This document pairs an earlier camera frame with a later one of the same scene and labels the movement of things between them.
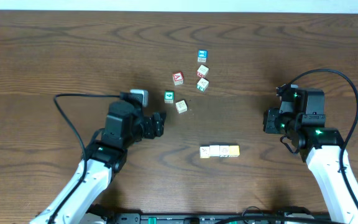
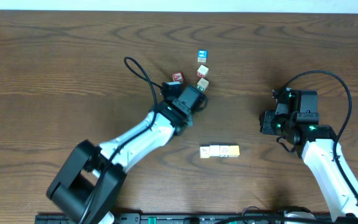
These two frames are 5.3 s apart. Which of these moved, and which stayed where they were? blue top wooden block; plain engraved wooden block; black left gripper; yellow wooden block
Moved: black left gripper
Stayed: yellow wooden block; plain engraved wooden block; blue top wooden block
